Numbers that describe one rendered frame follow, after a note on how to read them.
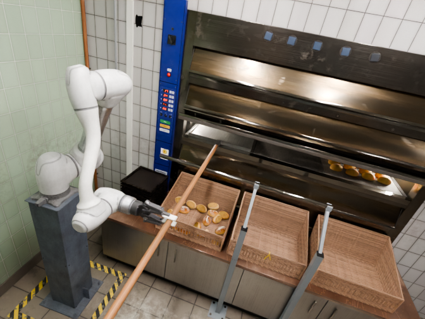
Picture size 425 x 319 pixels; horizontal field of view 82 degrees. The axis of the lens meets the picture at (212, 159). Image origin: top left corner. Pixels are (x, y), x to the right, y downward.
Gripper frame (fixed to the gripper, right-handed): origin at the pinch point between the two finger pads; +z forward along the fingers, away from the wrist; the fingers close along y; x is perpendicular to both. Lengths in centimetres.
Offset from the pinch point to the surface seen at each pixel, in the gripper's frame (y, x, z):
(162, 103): -25, -91, -51
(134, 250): 89, -40, -42
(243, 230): 23, -35, 38
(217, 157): 12, -96, 1
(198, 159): 18, -94, -14
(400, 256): 50, -94, 166
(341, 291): 56, -45, 114
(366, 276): 59, -69, 137
